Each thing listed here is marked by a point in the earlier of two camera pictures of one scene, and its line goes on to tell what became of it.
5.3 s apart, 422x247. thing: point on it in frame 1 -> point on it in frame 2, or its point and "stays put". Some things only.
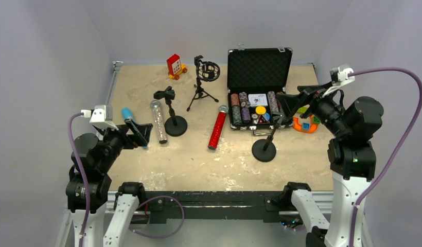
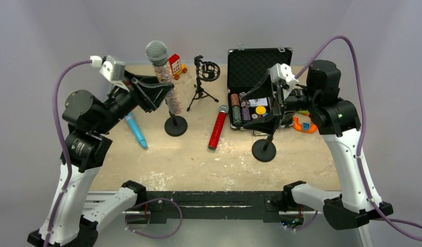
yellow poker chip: (260, 110) stays put
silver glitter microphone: (156, 105) -> (158, 52)
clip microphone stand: (176, 125) stays put
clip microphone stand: (264, 150) stays put
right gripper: (311, 102) -> (277, 104)
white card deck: (258, 100) stays put
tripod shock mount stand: (206, 71) stays put
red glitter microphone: (218, 127) stays put
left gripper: (129, 135) -> (135, 94)
